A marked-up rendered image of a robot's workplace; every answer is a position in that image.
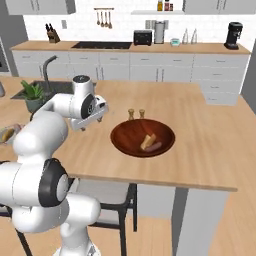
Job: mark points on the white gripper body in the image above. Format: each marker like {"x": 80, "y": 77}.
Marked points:
{"x": 87, "y": 119}

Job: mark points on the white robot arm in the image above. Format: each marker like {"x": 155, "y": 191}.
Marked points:
{"x": 36, "y": 160}

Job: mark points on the dark brown wooden bowl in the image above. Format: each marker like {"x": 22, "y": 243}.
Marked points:
{"x": 133, "y": 131}

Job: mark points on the tan bun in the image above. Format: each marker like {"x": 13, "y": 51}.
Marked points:
{"x": 147, "y": 141}
{"x": 7, "y": 135}

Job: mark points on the reddish brown sausage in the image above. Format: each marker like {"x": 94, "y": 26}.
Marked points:
{"x": 154, "y": 147}
{"x": 16, "y": 127}

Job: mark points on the pale grey plate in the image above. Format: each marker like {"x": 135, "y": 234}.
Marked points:
{"x": 10, "y": 141}

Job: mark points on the small teal bowl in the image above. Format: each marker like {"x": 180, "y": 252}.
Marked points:
{"x": 175, "y": 42}

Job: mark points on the small wooden shaker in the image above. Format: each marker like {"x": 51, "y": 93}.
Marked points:
{"x": 142, "y": 114}
{"x": 131, "y": 114}

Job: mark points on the dark grey sink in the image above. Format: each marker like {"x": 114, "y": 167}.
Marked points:
{"x": 60, "y": 87}

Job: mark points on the green potted plant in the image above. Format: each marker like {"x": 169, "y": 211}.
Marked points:
{"x": 32, "y": 95}

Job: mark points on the grey tap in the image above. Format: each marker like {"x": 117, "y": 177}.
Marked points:
{"x": 45, "y": 71}

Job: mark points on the grey lower cupboard run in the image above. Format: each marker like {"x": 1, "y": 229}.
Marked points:
{"x": 150, "y": 66}

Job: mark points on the black hob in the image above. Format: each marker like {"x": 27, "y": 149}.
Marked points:
{"x": 101, "y": 45}

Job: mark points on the wooden knife block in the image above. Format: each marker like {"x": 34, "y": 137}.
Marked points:
{"x": 52, "y": 35}

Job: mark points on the grey rounded object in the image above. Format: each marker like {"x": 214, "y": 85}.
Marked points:
{"x": 1, "y": 89}

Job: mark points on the black toaster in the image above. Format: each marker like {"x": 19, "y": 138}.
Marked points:
{"x": 142, "y": 37}

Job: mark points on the clear glass bottle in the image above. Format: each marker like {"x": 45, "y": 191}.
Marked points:
{"x": 194, "y": 37}
{"x": 186, "y": 37}

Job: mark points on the grey upper cupboards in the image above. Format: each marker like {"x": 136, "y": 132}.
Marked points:
{"x": 40, "y": 6}
{"x": 220, "y": 6}

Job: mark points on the yellow bottle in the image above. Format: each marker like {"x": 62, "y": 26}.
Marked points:
{"x": 160, "y": 5}

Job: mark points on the dark red bottle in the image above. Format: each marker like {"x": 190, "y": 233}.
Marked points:
{"x": 166, "y": 5}

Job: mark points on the small red jar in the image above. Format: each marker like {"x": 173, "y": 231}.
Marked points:
{"x": 171, "y": 7}

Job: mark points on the grey fridge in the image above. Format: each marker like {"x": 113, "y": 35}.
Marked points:
{"x": 250, "y": 80}

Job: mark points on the black coffee machine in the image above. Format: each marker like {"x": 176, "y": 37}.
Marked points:
{"x": 233, "y": 35}

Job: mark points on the black frame stool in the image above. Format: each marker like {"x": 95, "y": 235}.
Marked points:
{"x": 110, "y": 200}
{"x": 23, "y": 241}

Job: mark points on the rail with hanging utensils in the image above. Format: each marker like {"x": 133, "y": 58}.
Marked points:
{"x": 104, "y": 18}

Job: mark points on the grey wall oven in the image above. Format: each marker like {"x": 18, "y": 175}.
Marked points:
{"x": 3, "y": 56}

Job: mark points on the white wall shelf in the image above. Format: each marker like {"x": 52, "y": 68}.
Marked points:
{"x": 156, "y": 12}

